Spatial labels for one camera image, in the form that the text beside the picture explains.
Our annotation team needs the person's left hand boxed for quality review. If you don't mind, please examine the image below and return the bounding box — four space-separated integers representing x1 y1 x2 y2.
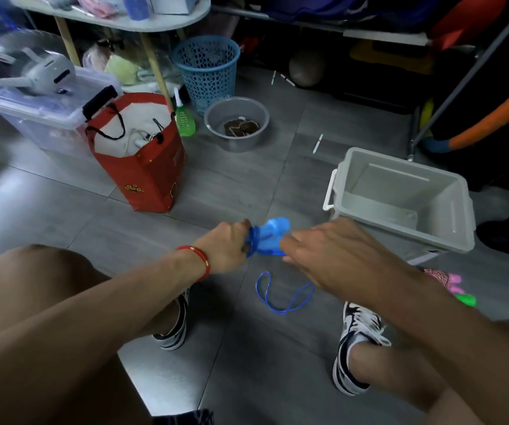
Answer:
192 218 253 276

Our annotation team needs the person's right hand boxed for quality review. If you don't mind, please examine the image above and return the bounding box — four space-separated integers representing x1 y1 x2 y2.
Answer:
279 217 419 306

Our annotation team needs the blue skipping rope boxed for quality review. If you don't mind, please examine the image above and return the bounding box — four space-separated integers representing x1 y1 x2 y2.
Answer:
244 216 317 316

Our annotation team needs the grey plastic storage bin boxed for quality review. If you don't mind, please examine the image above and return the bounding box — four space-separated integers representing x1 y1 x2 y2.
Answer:
323 147 476 266

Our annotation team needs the wound pink-handled rope bundle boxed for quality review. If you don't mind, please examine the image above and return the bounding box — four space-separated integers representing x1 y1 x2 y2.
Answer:
422 268 466 295

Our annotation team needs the person's right forearm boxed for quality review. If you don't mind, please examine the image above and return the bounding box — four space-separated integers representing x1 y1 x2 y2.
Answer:
382 274 509 425

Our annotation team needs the person's left forearm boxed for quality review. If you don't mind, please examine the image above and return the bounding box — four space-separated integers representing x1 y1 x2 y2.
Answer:
0 250 209 425

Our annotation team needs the person's right shoe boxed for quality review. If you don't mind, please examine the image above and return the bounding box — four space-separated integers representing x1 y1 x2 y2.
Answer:
332 300 393 398

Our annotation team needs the person's shoe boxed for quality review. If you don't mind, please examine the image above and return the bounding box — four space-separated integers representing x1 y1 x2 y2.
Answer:
152 289 190 352
332 300 393 398

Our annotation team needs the person's left shoe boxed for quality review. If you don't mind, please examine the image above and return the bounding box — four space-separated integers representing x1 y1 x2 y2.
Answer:
152 289 190 352

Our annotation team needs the person's right leg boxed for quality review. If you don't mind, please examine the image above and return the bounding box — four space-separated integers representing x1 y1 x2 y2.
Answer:
349 319 509 425

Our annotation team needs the person's leg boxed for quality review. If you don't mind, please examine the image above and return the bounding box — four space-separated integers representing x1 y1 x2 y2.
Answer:
0 244 180 425
349 319 509 425

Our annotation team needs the person's left leg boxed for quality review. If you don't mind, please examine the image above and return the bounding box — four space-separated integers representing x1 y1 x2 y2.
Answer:
0 244 180 425

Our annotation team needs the clear plastic storage bin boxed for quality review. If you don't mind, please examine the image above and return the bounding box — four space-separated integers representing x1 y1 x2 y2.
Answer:
0 66 122 160

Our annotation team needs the red paper bag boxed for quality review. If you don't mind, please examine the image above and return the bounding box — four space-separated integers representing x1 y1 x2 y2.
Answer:
85 92 188 214

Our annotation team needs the grey plastic basin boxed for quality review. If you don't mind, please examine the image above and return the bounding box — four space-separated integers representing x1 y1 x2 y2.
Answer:
203 96 271 153

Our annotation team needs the green spray bottle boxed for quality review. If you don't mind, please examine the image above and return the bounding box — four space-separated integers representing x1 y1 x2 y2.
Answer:
173 87 197 138

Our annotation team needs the grey plastic stool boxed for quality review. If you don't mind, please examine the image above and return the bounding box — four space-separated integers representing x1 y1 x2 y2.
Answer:
117 336 220 417

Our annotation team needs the blue mesh wastebasket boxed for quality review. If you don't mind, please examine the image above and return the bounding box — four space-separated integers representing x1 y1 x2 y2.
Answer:
171 35 241 117

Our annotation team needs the black rectangular pad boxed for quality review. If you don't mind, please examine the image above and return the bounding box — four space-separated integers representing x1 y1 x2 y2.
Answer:
82 85 118 122

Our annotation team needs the multicoloured hula hoop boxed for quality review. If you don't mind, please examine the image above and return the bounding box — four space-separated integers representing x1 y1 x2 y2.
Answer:
421 73 509 154

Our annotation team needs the brown ball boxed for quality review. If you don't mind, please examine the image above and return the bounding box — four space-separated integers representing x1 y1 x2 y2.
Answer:
288 48 326 88

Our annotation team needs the yellow flat board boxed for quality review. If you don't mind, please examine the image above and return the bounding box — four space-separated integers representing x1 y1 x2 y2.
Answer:
349 39 434 76

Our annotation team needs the clear plastic bag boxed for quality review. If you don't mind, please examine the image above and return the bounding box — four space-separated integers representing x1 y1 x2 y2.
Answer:
82 39 180 89

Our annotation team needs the white oval side table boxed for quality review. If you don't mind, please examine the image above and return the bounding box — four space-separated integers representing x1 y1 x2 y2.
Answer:
6 0 212 109

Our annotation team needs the white VR headset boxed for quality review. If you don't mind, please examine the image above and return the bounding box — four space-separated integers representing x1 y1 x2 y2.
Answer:
0 46 77 97

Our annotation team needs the blue folded mat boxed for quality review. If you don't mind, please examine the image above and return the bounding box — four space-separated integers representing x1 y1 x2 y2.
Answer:
263 0 437 25

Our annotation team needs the blue cup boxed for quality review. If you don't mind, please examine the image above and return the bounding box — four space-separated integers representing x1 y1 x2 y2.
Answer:
119 0 151 21

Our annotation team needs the orange red fabric bag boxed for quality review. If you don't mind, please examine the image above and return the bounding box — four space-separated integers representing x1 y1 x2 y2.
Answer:
429 0 509 51

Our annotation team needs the pink packet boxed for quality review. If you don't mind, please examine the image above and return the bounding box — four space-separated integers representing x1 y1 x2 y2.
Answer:
75 0 121 19

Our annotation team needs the grey balance dome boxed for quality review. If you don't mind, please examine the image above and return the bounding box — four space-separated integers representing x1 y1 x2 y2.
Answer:
0 30 68 76

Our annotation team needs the red string bracelet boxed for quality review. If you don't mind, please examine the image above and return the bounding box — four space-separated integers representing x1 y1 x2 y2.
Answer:
175 245 211 284

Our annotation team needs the brown tangled strap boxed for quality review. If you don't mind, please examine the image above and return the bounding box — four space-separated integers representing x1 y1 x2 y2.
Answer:
223 117 262 138

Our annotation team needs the white cable bundle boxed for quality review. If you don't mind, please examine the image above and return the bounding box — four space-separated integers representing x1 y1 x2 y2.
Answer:
128 130 162 149

